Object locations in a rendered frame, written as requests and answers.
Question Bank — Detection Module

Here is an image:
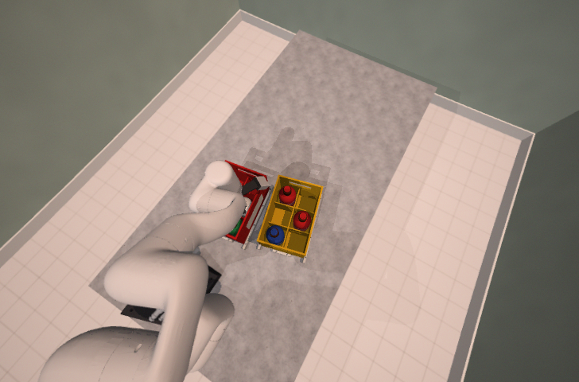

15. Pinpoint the green bottle with pale green label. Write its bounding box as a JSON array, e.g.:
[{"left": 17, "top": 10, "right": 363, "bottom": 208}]
[{"left": 229, "top": 219, "right": 243, "bottom": 237}]

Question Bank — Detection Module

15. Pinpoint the blue bottle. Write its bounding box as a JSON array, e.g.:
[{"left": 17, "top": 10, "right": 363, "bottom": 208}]
[{"left": 266, "top": 225, "right": 285, "bottom": 245}]

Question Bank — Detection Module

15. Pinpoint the dark red crate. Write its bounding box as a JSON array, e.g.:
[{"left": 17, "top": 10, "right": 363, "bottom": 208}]
[{"left": 225, "top": 160, "right": 270, "bottom": 244}]

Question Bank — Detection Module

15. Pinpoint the white bottle with grey label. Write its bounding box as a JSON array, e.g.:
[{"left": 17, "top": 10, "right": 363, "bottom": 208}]
[{"left": 242, "top": 197, "right": 252, "bottom": 218}]

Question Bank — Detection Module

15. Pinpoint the red bottle with pale label band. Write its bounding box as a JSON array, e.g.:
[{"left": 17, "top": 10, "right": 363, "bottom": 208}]
[{"left": 293, "top": 211, "right": 311, "bottom": 232}]

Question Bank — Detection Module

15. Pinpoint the olive-brown crate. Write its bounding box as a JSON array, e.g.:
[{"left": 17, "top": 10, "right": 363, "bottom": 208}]
[{"left": 257, "top": 175, "right": 324, "bottom": 258}]

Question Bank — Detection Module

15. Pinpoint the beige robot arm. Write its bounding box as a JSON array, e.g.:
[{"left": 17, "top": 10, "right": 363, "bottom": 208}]
[{"left": 38, "top": 160, "right": 270, "bottom": 382}]

